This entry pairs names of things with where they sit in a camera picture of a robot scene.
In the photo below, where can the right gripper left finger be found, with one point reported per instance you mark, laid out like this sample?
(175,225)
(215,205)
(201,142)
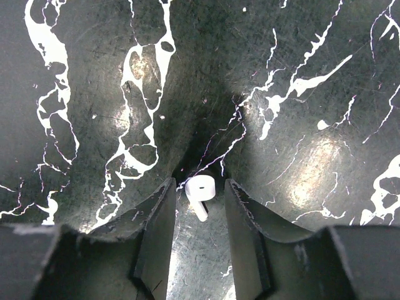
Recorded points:
(127,258)

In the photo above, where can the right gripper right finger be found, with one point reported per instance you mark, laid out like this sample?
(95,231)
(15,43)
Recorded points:
(273,258)

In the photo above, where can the white earbud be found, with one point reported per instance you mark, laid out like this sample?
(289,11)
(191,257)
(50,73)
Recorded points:
(199,189)

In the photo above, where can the black marble mat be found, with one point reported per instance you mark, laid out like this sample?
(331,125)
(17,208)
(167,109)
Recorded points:
(298,101)

